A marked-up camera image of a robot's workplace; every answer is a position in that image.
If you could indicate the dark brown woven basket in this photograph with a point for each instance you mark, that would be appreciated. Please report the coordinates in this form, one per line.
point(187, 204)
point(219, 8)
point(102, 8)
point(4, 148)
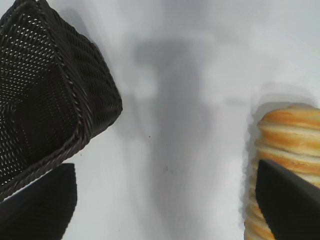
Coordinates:
point(37, 87)

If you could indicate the long striped bread roll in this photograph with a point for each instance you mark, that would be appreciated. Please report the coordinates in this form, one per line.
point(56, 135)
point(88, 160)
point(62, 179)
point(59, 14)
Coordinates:
point(287, 130)

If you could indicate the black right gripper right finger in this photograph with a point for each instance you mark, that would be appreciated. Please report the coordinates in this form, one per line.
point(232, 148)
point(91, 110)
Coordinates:
point(295, 207)

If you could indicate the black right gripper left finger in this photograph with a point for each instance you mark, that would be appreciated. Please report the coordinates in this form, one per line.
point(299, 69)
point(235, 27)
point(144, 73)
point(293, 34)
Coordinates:
point(37, 207)

